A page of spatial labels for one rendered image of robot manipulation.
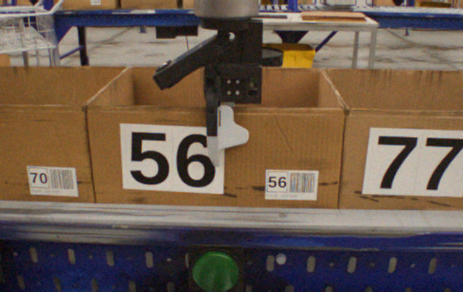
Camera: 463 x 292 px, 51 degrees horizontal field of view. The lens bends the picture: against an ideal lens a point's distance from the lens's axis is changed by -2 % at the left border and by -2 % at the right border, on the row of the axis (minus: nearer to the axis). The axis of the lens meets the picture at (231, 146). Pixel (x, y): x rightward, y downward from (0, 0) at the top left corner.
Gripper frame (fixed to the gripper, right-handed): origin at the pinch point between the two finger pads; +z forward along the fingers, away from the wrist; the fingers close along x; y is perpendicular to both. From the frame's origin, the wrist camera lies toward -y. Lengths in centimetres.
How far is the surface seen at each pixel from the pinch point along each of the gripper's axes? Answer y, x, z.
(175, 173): -5.9, -0.5, 3.5
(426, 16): 172, 418, 20
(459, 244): 37.3, -6.4, 11.8
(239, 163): 4.1, -0.4, 1.7
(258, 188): 7.0, -0.3, 6.0
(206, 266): -0.6, -8.1, 15.3
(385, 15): 131, 416, 20
